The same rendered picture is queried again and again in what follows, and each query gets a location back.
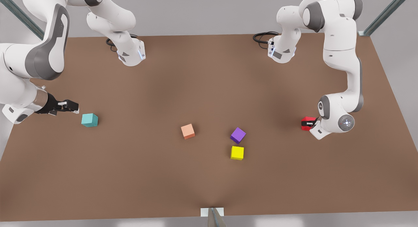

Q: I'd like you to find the red wooden cube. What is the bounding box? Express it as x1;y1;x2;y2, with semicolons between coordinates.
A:
301;116;317;131

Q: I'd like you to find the teal blue wooden cube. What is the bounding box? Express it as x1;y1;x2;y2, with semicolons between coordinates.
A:
81;113;99;128

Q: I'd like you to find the purple wooden cube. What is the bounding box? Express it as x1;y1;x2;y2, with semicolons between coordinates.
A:
230;127;247;144

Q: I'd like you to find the yellow wooden cube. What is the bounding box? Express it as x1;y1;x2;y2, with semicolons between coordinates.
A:
231;146;245;161

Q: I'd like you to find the salmon orange wooden cube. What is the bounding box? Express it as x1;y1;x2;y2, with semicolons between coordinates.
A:
181;123;196;140

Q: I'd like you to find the black cable loop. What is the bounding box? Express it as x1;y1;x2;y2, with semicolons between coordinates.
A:
253;31;280;50
106;34;138;53

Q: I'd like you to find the silver frame post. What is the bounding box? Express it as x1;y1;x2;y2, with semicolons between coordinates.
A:
0;0;45;40
200;207;225;227
358;0;414;37

